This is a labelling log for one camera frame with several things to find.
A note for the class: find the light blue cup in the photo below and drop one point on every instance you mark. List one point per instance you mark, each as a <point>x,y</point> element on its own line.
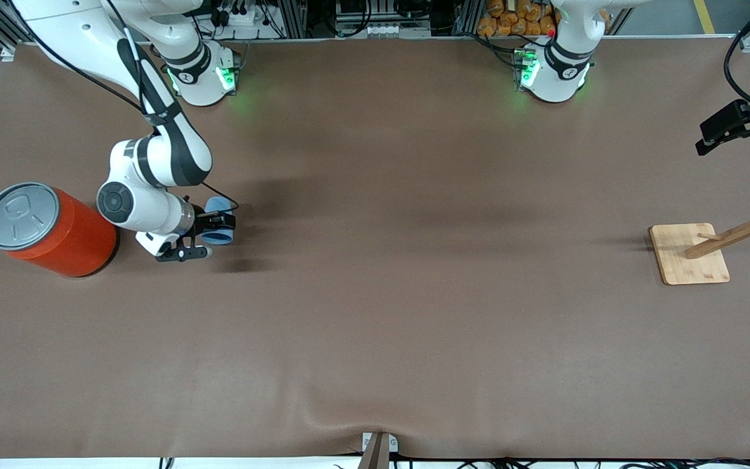
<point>219,205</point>

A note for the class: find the flat white power strip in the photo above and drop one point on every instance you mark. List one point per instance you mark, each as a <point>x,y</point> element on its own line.
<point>391,29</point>

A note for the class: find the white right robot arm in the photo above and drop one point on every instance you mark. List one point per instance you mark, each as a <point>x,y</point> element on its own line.
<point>153,163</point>

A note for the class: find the white power strip with plugs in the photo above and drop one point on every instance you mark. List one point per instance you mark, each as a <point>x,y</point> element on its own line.
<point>241,16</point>

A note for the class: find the brown table cover mat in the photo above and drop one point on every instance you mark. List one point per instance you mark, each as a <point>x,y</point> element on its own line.
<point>375,312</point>

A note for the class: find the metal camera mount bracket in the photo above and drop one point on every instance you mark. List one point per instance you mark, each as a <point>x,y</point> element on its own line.
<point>378,449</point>

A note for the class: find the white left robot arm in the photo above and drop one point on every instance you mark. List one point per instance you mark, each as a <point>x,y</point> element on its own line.
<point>554,81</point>

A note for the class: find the wooden mug tree stand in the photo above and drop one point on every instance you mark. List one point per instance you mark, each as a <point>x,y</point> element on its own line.
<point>687,260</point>

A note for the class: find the orange snack bag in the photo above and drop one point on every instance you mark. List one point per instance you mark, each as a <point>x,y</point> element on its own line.
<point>512,19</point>

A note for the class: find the orange can with grey lid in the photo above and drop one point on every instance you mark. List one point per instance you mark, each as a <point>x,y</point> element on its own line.
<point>69,238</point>

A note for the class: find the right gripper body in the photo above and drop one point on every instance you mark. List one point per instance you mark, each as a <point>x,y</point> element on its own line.
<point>202,225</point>

